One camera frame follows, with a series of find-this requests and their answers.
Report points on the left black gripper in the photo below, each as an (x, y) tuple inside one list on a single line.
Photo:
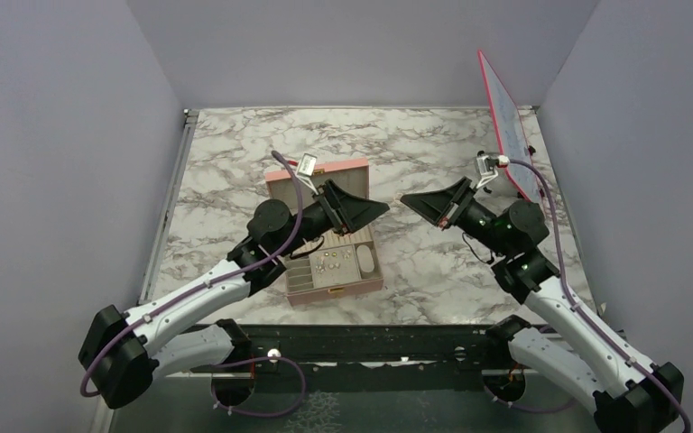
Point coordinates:
[(348, 211)]

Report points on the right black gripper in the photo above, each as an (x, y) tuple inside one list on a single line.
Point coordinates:
[(437, 205)]

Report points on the pink jewelry box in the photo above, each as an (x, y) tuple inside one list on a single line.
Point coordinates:
[(327, 268)]

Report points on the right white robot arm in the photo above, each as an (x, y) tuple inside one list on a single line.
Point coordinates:
[(623, 389)]

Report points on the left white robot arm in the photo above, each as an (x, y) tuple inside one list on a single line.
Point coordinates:
[(119, 351)]

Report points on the beige watch pillow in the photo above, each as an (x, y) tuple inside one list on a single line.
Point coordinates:
[(365, 260)]

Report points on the black metal base rail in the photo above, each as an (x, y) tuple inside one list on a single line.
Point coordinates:
[(239, 360)]

